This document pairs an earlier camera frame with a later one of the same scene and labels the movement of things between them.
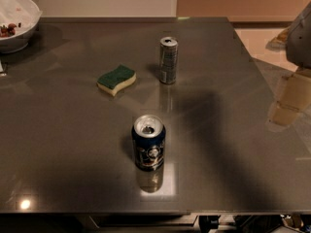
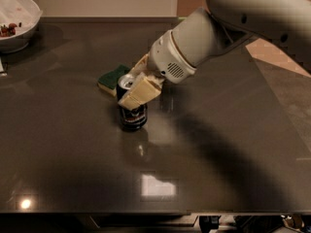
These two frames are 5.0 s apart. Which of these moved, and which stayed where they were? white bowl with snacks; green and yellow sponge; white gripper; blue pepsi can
Moved: white gripper; blue pepsi can
Stayed: green and yellow sponge; white bowl with snacks
